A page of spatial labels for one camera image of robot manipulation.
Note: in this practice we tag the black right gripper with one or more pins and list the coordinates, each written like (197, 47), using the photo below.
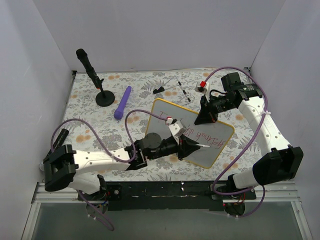
(208, 107)

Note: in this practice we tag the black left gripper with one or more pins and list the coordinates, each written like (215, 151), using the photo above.
(180, 146)

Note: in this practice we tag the white red marker pen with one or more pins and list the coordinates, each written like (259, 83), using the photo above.
(203, 145)

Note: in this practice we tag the yellow framed whiteboard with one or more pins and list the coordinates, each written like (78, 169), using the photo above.
(215, 134)

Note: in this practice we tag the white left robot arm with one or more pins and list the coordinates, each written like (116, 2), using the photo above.
(67, 168)

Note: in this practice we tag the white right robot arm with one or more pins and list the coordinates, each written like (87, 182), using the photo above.
(280, 161)

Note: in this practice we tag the floral table mat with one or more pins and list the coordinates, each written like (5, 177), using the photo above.
(93, 128)

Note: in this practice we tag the black microphone on stand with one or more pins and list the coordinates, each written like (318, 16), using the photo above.
(105, 97)

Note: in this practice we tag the black flashlight silver head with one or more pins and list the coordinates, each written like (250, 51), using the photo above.
(58, 143)

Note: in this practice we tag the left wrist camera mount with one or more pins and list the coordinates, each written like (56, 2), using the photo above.
(177, 129)

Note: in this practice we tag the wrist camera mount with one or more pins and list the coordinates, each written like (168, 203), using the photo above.
(177, 129)
(204, 88)

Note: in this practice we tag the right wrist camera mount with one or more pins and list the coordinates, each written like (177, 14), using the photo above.
(204, 88)

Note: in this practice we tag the wire whiteboard stand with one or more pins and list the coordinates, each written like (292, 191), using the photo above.
(173, 87)

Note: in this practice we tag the aluminium frame rail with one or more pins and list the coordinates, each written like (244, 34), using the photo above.
(60, 216)

